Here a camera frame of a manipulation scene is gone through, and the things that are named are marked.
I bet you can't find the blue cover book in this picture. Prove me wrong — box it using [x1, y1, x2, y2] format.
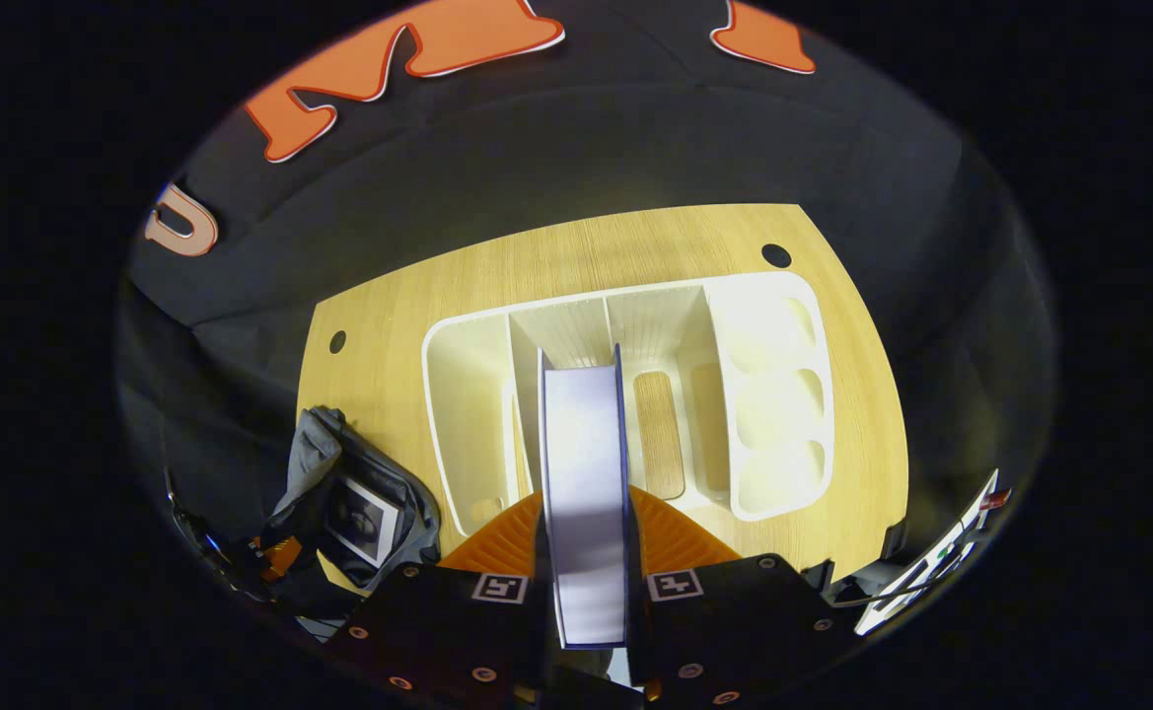
[537, 345, 634, 650]

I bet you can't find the black backdrop cloth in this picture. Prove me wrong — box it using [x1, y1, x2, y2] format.
[117, 0, 1060, 593]

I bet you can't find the white device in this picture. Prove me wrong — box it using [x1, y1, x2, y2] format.
[852, 469, 1013, 637]

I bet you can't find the grey schoolbag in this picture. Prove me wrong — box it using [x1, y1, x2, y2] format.
[270, 406, 442, 642]

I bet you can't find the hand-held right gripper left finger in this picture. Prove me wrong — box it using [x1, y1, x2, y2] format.
[324, 493, 548, 710]

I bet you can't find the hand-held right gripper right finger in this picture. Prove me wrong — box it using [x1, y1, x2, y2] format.
[627, 485, 863, 710]

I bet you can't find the white bookshelf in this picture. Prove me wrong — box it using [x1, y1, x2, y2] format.
[422, 271, 835, 538]

